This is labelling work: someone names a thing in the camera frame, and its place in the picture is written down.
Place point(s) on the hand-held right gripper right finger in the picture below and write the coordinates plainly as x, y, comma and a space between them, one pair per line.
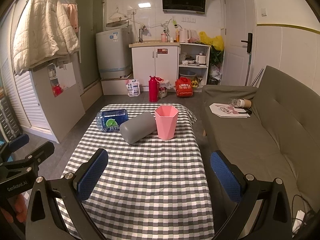
225, 177

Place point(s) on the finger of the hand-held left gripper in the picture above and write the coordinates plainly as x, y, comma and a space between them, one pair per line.
18, 141
41, 151

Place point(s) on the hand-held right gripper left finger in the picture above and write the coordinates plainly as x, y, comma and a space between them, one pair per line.
89, 177

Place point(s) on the pink faceted cup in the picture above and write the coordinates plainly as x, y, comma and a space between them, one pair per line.
166, 123

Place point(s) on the grey cup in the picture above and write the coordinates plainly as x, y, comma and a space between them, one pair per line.
137, 128

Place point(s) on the clear plastic cup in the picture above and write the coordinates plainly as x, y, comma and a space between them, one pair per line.
233, 102

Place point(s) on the brown paper cup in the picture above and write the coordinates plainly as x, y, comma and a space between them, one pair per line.
246, 103

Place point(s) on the person's left hand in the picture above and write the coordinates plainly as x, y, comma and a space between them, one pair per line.
19, 206

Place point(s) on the grey plastic crate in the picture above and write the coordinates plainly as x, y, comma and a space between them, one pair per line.
8, 120

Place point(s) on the grey green sofa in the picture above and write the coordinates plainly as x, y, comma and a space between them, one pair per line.
255, 145

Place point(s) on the white wardrobe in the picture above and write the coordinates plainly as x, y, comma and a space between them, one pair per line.
57, 110

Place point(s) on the grey white checked tablecloth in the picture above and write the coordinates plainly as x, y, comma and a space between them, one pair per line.
145, 185

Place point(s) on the blue plastic bottle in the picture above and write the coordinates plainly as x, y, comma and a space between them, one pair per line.
112, 120

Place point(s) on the white pink print paper bag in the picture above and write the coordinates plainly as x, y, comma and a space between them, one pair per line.
225, 111

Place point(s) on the white power strip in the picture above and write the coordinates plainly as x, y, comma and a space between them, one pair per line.
298, 221

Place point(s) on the white washing machine platform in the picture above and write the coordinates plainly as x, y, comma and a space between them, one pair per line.
115, 86

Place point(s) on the red shopping bag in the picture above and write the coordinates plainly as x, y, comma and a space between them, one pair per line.
184, 88

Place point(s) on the white detergent refill pouch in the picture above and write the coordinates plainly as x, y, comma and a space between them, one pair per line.
132, 88

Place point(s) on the red thermos flask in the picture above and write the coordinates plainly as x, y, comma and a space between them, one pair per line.
153, 90

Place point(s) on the blue basin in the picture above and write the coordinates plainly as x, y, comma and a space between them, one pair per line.
188, 74

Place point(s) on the white quilted jacket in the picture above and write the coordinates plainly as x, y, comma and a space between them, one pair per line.
42, 30

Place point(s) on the white open shelf unit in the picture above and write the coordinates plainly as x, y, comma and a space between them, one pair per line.
193, 67

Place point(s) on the white rice cooker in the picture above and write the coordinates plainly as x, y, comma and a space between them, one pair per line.
200, 58

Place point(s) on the light blue washing machine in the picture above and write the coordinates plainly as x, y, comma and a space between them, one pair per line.
113, 52

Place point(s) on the green plant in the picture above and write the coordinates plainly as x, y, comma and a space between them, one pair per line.
217, 55

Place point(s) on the white sink cabinet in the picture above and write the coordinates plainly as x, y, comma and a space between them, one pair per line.
155, 65

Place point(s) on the frosted sliding door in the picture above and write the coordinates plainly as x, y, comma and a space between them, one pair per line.
91, 30

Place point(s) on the pink hanging cloth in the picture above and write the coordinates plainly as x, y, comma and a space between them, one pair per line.
73, 17

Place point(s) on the yellow plastic bag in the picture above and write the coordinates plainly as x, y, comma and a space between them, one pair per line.
216, 41

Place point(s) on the pink plastic bag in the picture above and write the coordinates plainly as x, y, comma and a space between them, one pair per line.
194, 38

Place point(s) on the white electric kettle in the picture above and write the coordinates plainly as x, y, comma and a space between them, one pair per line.
184, 36

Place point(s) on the white door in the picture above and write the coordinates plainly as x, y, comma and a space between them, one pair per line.
236, 30

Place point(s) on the orange bottle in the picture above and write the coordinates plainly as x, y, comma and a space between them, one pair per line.
177, 37

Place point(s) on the pink bottle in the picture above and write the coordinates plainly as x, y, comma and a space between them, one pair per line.
163, 37

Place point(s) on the metal faucet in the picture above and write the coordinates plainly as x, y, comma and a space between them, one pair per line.
141, 31

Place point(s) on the white clothes hanger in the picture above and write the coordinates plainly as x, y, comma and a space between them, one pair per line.
117, 15

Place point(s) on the white light switch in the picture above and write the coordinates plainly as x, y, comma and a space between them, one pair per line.
263, 12

